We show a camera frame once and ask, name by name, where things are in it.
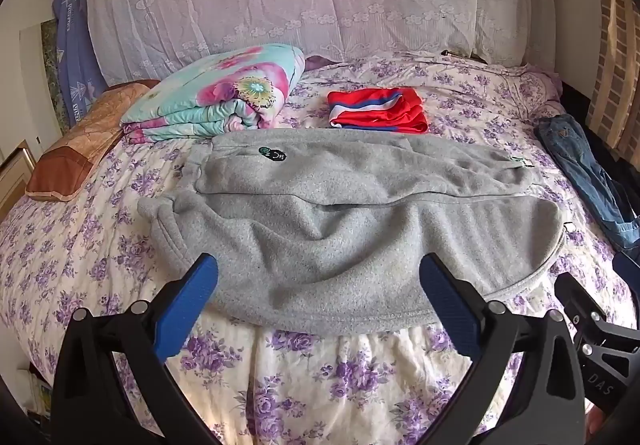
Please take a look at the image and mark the folded floral quilt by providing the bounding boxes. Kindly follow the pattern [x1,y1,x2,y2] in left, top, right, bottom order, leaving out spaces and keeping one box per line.
[120,43,307,144]

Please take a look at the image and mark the green patterned panel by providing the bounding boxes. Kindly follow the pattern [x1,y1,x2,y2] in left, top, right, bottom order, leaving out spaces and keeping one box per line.
[42,19,71,126]

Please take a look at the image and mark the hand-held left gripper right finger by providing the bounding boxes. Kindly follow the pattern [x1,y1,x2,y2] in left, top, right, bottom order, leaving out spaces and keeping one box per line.
[419,252,587,445]

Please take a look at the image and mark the folded red striped garment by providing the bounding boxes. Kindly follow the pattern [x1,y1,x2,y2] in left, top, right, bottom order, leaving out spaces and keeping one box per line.
[327,87,431,136]

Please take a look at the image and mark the brown satin pillow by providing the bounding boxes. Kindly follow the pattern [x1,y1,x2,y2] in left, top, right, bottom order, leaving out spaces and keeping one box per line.
[25,80,162,202]

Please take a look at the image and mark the grey fleece pants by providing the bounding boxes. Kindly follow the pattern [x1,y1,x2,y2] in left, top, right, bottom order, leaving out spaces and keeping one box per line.
[137,127,566,337]

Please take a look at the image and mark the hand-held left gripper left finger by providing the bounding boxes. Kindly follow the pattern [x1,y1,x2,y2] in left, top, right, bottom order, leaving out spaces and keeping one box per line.
[51,252,221,445]

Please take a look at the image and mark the blue jeans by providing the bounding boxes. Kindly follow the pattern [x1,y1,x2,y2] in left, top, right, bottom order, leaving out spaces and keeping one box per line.
[534,114,640,252]

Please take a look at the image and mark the purple pillow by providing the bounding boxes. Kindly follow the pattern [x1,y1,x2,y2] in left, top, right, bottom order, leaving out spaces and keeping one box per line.
[304,55,342,72]

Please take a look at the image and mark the bed with purple floral sheet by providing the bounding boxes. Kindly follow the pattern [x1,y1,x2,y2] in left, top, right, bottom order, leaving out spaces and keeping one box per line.
[0,50,640,445]

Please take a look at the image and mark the gold picture frame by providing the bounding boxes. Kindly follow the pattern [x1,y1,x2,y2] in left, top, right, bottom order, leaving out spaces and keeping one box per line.
[0,144,37,206]

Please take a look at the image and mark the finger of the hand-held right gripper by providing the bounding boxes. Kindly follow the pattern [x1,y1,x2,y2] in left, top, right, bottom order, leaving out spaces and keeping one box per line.
[555,272,609,326]
[613,252,640,279]

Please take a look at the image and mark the blue patterned cloth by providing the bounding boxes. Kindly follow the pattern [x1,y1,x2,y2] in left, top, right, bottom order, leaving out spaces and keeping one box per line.
[52,0,109,126]

